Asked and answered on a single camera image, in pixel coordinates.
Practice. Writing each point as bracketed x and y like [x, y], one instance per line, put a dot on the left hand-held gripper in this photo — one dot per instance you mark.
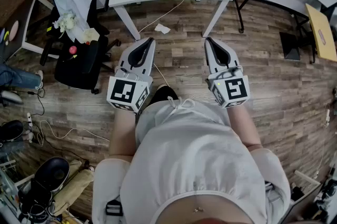
[123, 91]

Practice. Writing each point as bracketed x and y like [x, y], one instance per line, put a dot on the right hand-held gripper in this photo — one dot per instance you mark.
[235, 89]

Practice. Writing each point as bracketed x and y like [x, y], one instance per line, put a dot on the person's left forearm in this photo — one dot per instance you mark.
[122, 133]

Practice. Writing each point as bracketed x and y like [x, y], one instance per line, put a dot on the person's right forearm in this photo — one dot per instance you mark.
[245, 128]

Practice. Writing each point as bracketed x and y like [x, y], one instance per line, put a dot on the white table leg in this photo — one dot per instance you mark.
[129, 21]
[214, 17]

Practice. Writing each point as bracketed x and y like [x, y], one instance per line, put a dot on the crumpled white paper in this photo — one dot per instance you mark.
[162, 28]

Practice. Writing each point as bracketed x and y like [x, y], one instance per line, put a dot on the person's black shoe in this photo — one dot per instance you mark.
[164, 93]

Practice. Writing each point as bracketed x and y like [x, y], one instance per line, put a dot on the pale yellow box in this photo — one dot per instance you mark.
[90, 35]

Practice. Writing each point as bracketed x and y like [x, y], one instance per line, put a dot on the black office chair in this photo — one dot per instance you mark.
[79, 67]

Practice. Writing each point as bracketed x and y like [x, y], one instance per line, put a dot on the small red ball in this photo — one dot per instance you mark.
[73, 49]

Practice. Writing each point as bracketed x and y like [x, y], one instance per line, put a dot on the white flower bouquet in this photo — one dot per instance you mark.
[65, 22]

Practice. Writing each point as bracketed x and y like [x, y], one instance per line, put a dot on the person's white shirt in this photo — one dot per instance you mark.
[189, 154]

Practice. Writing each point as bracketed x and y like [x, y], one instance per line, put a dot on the yellow board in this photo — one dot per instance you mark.
[322, 33]

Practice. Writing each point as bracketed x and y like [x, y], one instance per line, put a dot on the white power strip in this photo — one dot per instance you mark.
[29, 118]

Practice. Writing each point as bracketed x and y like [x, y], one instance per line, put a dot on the pink oval disc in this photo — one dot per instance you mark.
[14, 30]

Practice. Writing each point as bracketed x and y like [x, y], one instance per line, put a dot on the tan fabric bag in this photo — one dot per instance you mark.
[76, 183]

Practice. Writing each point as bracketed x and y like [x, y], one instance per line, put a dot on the black round helmet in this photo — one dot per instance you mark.
[10, 130]
[52, 173]

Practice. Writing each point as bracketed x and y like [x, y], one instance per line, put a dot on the black square base plate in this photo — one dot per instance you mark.
[289, 46]

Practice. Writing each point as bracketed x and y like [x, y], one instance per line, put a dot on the black side table white frame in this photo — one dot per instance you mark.
[15, 41]

